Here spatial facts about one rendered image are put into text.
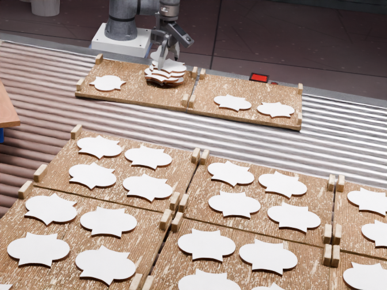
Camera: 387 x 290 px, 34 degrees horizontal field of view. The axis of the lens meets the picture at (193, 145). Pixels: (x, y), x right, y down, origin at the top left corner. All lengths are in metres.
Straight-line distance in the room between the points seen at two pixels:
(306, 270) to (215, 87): 1.07
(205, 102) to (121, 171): 0.59
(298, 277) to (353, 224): 0.30
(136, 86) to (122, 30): 0.53
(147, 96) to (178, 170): 0.52
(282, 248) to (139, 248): 0.36
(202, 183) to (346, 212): 0.42
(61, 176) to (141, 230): 0.33
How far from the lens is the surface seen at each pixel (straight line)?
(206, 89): 2.46
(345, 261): 1.68
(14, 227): 1.67
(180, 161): 1.96
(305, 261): 1.64
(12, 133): 2.13
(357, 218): 1.85
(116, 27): 2.91
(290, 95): 2.51
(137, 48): 2.87
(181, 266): 1.56
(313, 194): 1.91
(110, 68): 2.58
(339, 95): 2.65
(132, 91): 2.39
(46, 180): 1.84
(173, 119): 2.24
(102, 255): 1.56
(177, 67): 2.48
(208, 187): 1.85
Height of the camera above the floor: 1.93
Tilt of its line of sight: 29 degrees down
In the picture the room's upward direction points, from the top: 6 degrees clockwise
